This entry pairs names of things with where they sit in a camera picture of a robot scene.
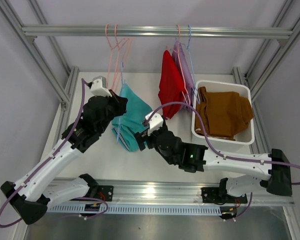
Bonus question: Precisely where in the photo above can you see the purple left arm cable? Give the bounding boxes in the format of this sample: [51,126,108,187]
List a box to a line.
[0,78,93,229]

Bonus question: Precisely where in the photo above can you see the red trousers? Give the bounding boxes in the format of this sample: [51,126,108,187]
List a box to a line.
[158,50,187,105]

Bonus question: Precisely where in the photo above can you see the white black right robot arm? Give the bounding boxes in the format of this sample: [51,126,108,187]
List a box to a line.
[134,126,293,202]

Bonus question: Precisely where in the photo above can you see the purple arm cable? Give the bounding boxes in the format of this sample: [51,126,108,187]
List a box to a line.
[142,101,300,186]
[0,78,93,229]

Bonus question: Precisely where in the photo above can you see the aluminium right frame post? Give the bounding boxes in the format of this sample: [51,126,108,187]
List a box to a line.
[231,0,300,101]

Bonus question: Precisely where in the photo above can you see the pink hanger of brown trousers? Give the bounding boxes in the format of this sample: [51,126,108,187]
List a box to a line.
[112,24,133,91]

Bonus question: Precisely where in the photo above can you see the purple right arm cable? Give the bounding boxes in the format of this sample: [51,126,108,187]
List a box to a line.
[142,101,300,186]

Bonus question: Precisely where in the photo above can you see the teal trousers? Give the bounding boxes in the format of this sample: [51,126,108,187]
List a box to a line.
[111,83,153,152]

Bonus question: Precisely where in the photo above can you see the pink hanger of yellow trousers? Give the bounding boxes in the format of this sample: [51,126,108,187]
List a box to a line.
[104,24,123,88]

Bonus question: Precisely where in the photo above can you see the brown trousers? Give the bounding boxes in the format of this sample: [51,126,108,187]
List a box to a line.
[194,86,254,141]

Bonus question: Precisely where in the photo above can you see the aluminium frame post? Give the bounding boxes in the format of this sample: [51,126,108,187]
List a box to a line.
[0,0,79,109]
[231,0,300,101]

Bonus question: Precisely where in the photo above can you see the aluminium hanging rail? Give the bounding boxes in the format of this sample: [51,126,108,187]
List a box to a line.
[21,24,293,40]

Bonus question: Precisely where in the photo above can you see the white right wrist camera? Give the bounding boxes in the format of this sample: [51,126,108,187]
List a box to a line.
[142,111,164,135]

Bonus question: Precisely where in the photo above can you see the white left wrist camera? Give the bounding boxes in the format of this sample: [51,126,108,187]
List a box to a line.
[88,76,112,97]

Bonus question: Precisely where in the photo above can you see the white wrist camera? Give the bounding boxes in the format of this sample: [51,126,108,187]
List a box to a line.
[142,111,164,135]
[88,76,112,97]

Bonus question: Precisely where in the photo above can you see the aluminium left frame post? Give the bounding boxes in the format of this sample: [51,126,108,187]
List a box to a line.
[0,0,79,109]

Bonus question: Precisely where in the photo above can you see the lilac trousers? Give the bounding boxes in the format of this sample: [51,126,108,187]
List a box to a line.
[171,40,198,112]

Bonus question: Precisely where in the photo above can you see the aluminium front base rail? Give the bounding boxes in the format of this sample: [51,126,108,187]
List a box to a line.
[48,178,295,207]

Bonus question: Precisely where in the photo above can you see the grey slotted cable duct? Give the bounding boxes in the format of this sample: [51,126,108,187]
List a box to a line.
[48,203,222,216]

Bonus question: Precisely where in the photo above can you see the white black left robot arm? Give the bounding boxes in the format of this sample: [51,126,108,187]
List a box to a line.
[0,93,128,225]

